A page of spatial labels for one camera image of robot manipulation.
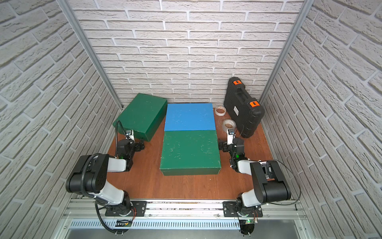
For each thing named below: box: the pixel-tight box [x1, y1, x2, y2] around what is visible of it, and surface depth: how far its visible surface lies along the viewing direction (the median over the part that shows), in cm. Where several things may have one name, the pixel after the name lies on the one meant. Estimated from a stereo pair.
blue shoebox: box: [164, 103, 216, 132], surface depth 99 cm
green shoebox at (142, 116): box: [112, 92, 168, 142], surface depth 105 cm
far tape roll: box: [214, 106, 227, 117], surface depth 120 cm
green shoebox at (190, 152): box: [160, 129, 222, 176], surface depth 85 cm
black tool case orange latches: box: [223, 76, 265, 138], surface depth 96 cm
